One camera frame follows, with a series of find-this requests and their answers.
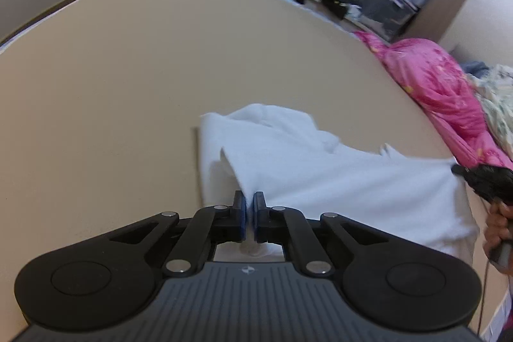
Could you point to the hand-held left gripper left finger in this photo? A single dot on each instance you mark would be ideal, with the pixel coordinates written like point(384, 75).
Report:
point(240, 217)

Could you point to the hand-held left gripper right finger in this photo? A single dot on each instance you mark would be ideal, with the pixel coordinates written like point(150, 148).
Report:
point(259, 217)

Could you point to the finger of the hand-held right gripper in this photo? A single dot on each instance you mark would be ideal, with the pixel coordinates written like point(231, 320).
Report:
point(465, 171)

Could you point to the white shirt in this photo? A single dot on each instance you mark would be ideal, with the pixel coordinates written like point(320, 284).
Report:
point(340, 185)

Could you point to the person's right hand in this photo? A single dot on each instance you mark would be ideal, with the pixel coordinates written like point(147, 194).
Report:
point(497, 226)

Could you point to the white floral quilt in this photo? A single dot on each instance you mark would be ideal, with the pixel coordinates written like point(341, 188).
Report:
point(499, 105)

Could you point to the pink floral quilt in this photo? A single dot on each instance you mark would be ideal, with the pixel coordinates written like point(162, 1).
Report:
point(433, 77)

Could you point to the blue-grey cloth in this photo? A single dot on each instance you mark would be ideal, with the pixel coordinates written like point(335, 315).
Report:
point(475, 68)

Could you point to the beige bed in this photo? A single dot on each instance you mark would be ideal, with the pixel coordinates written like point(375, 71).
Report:
point(120, 85)

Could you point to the clear plastic storage box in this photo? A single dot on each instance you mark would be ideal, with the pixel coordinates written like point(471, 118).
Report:
point(380, 5)

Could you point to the tissue box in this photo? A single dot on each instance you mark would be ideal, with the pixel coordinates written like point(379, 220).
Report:
point(354, 11)

